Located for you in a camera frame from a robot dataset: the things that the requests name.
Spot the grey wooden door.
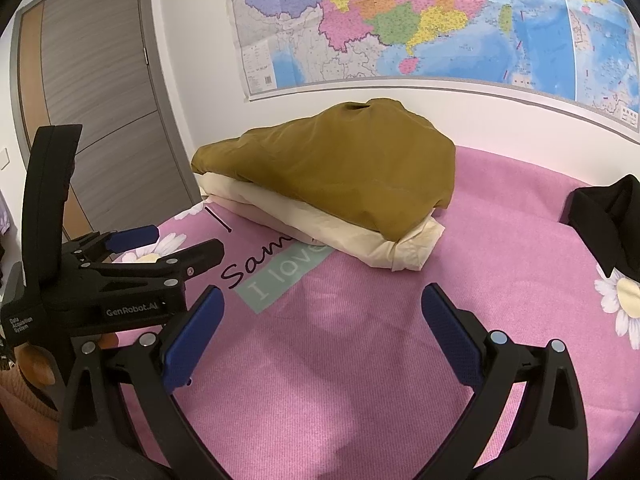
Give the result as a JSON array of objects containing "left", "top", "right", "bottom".
[{"left": 9, "top": 0, "right": 203, "bottom": 243}]

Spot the colourful wall map poster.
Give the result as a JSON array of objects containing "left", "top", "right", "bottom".
[{"left": 225, "top": 0, "right": 640, "bottom": 148}]

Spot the pink daisy print blanket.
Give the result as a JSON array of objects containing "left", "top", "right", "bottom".
[{"left": 65, "top": 145, "right": 640, "bottom": 480}]

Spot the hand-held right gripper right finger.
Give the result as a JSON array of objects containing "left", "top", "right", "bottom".
[{"left": 421, "top": 283, "right": 590, "bottom": 480}]

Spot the black garment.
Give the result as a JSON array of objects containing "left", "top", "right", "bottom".
[{"left": 566, "top": 174, "right": 640, "bottom": 278}]

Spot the cream garment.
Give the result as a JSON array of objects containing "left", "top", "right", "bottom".
[{"left": 200, "top": 172, "right": 446, "bottom": 273}]

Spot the person's left hand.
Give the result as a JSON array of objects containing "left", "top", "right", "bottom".
[{"left": 17, "top": 345, "right": 55, "bottom": 387}]

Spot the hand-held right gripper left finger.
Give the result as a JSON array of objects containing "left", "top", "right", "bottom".
[{"left": 56, "top": 287, "right": 226, "bottom": 480}]

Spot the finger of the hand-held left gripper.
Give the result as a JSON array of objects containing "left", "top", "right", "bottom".
[
  {"left": 62, "top": 225, "right": 161, "bottom": 266},
  {"left": 85, "top": 239, "right": 225, "bottom": 293}
]

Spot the olive brown jacket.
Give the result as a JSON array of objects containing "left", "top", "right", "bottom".
[{"left": 191, "top": 97, "right": 457, "bottom": 242}]

